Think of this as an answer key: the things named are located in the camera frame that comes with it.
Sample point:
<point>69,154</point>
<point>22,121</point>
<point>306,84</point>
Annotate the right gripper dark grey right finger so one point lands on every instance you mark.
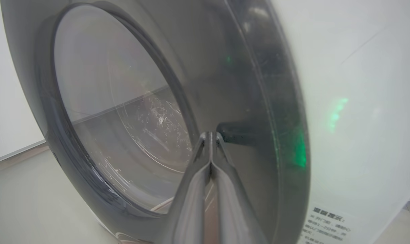
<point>232,210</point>

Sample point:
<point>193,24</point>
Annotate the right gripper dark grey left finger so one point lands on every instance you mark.
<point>191,203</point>

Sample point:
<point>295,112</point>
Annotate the round dark glass washer door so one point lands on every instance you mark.
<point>225,67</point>

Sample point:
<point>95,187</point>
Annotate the white washing machine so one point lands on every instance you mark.
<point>353,101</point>

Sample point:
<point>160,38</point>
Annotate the perforated steel drum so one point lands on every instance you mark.
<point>147,135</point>

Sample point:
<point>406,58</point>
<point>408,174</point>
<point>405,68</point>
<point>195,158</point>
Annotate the printed text notice label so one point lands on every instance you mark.
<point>326,225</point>

